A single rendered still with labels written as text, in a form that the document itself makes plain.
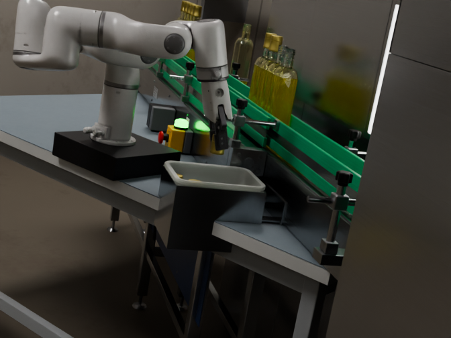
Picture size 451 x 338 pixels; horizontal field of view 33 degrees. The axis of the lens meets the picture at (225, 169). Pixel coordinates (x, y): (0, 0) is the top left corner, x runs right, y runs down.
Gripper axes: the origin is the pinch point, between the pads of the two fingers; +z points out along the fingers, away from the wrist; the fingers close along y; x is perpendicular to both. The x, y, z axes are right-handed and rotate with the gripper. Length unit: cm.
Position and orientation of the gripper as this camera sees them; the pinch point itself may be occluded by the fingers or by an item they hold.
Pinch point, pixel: (219, 139)
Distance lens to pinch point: 184.9
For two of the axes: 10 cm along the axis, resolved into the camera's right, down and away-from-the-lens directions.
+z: 0.9, 9.4, 3.1
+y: -2.7, -2.8, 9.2
